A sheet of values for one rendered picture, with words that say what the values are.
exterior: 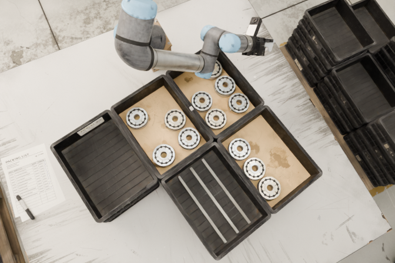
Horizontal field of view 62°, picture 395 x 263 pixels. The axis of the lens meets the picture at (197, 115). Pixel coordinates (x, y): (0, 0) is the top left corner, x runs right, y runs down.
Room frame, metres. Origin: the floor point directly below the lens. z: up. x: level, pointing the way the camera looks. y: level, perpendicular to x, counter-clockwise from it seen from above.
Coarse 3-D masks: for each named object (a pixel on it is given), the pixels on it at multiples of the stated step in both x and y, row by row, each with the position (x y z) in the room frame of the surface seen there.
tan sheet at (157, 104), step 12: (156, 96) 0.55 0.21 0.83; (168, 96) 0.56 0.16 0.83; (144, 108) 0.48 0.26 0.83; (156, 108) 0.49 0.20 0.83; (168, 108) 0.50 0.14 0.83; (180, 108) 0.51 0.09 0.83; (156, 120) 0.43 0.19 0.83; (132, 132) 0.35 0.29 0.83; (144, 132) 0.36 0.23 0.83; (156, 132) 0.37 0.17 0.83; (168, 132) 0.38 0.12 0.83; (144, 144) 0.30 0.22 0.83; (156, 144) 0.31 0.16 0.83; (168, 144) 0.32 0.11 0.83; (180, 156) 0.28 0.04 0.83; (168, 168) 0.21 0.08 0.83
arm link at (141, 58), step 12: (120, 48) 0.50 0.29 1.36; (132, 48) 0.51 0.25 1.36; (144, 48) 0.52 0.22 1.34; (132, 60) 0.48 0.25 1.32; (144, 60) 0.50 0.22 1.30; (156, 60) 0.53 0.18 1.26; (168, 60) 0.55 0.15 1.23; (180, 60) 0.58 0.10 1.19; (192, 60) 0.61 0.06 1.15; (204, 60) 0.64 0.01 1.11; (204, 72) 0.61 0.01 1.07
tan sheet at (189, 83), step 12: (192, 72) 0.71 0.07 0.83; (180, 84) 0.64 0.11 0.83; (192, 84) 0.65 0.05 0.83; (204, 84) 0.66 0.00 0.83; (216, 96) 0.61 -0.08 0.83; (228, 96) 0.62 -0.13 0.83; (216, 108) 0.55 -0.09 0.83; (228, 108) 0.56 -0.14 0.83; (252, 108) 0.58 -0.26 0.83; (216, 120) 0.48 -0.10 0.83; (228, 120) 0.49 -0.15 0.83; (216, 132) 0.43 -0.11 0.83
